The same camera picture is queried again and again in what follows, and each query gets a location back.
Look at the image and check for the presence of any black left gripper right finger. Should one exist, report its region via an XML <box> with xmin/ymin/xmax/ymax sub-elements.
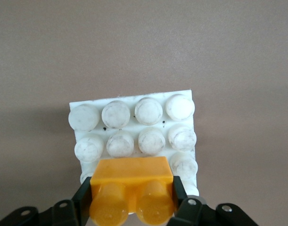
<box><xmin>168</xmin><ymin>175</ymin><xmax>260</xmax><ymax>226</ymax></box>

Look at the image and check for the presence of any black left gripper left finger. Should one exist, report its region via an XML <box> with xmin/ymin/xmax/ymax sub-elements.
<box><xmin>0</xmin><ymin>176</ymin><xmax>92</xmax><ymax>226</ymax></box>

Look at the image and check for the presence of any yellow two-stud block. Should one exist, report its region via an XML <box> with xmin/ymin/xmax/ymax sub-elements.
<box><xmin>89</xmin><ymin>155</ymin><xmax>179</xmax><ymax>226</ymax></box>

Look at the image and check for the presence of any white studded base plate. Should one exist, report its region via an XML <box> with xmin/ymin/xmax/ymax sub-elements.
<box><xmin>67</xmin><ymin>89</ymin><xmax>200</xmax><ymax>215</ymax></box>

